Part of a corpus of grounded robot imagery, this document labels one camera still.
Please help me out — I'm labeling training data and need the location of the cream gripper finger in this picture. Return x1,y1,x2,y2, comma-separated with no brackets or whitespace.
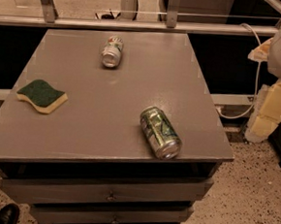
244,80,281,143

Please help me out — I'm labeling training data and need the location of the green soda can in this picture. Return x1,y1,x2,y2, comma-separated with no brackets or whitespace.
140,106,182,160

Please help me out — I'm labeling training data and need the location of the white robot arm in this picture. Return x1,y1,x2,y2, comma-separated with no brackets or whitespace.
244,28,281,143

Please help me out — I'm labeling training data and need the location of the white and green can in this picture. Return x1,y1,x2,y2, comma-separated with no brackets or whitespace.
101,35,124,68

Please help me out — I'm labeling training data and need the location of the grey metal railing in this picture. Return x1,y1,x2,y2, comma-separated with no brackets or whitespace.
0,0,281,37

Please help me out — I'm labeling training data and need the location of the middle drawer with knob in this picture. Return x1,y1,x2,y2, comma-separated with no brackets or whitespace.
30,206,194,224

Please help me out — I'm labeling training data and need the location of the drawer with knob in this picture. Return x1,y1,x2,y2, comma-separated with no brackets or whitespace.
0,177,214,205
30,206,194,224

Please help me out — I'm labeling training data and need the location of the grey drawer cabinet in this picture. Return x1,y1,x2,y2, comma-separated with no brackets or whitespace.
0,18,244,224

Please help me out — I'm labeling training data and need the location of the green and yellow sponge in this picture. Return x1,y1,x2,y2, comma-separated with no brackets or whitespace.
16,80,68,114

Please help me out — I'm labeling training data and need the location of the top drawer with knob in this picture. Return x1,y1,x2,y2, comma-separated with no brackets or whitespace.
0,177,214,205

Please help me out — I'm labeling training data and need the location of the black shoe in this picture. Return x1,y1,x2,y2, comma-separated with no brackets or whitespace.
0,203,20,224

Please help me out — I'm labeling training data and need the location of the white cable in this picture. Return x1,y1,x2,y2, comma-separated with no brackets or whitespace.
215,21,265,122

